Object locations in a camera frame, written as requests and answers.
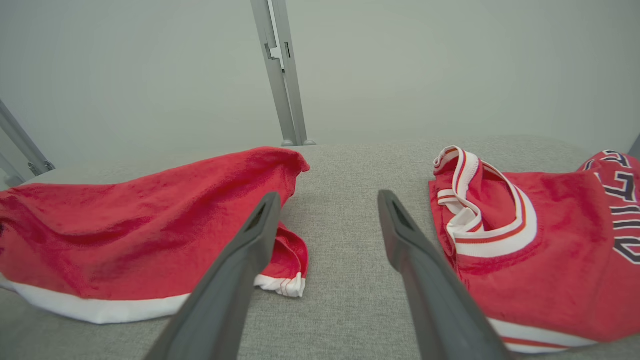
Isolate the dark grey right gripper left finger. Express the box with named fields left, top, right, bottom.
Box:
left=144, top=191, right=282, bottom=360

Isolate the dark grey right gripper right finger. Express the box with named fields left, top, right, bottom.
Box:
left=377, top=189, right=514, bottom=360

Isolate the red shirt with white sleeves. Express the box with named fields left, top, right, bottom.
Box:
left=0, top=146, right=312, bottom=326

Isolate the red jersey with striped neckline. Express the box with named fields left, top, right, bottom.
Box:
left=428, top=145, right=640, bottom=356

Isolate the grey aluminium post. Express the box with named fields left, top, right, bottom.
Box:
left=249, top=0, right=317, bottom=147

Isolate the grey metal frame bar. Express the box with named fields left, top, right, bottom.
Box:
left=0, top=99, right=57, bottom=190

